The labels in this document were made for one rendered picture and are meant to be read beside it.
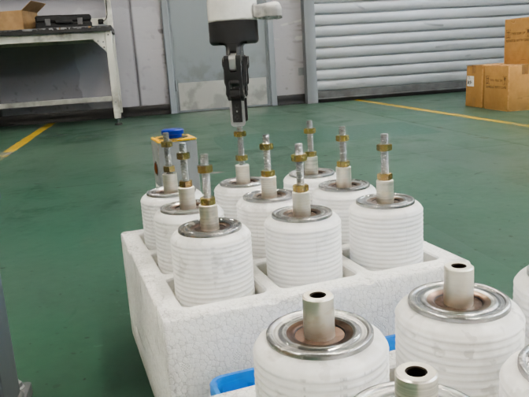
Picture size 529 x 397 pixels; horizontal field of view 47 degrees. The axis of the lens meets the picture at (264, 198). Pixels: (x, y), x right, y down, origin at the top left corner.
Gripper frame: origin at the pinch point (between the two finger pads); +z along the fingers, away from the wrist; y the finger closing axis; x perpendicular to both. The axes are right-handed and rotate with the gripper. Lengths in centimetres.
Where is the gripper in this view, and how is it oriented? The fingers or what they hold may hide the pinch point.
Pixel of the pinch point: (239, 115)
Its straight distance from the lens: 95.9
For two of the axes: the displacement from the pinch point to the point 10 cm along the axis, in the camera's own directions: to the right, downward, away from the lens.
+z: 0.6, 9.7, 2.3
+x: 10.0, -0.5, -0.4
